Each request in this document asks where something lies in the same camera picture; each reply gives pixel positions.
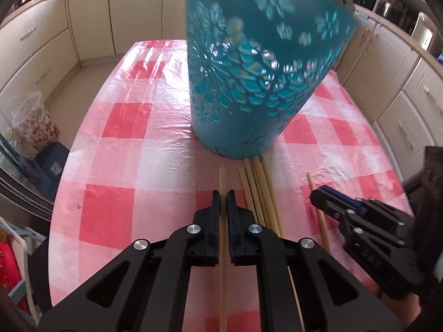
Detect pink checkered tablecloth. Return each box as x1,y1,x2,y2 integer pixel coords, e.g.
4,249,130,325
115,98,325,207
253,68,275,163
48,40,416,332

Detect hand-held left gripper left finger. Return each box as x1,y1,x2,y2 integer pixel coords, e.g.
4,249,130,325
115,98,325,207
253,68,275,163
38,190,222,332

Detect blue box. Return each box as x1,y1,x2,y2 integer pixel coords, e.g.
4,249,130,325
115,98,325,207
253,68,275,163
34,143,70,199

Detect cream kitchen cabinets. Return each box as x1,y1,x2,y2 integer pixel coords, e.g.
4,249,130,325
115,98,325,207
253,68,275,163
332,3,443,180
0,0,189,101

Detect teal perforated plastic basket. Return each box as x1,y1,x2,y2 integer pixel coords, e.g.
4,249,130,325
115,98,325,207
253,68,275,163
186,0,360,160

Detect white rack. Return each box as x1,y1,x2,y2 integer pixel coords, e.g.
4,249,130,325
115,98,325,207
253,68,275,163
0,214,39,322

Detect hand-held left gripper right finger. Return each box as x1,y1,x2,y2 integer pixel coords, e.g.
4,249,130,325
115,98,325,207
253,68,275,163
226,190,404,332

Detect bamboo chopstick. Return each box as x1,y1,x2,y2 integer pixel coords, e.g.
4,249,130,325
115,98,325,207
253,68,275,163
238,167,264,225
259,155,307,332
307,172,330,252
252,157,278,233
218,167,229,332
244,160,271,228

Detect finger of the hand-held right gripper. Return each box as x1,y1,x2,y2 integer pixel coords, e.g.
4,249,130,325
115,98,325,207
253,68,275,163
309,188,351,228
320,186,370,215

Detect person's right forearm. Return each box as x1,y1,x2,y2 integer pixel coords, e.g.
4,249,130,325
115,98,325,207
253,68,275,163
403,145,443,326

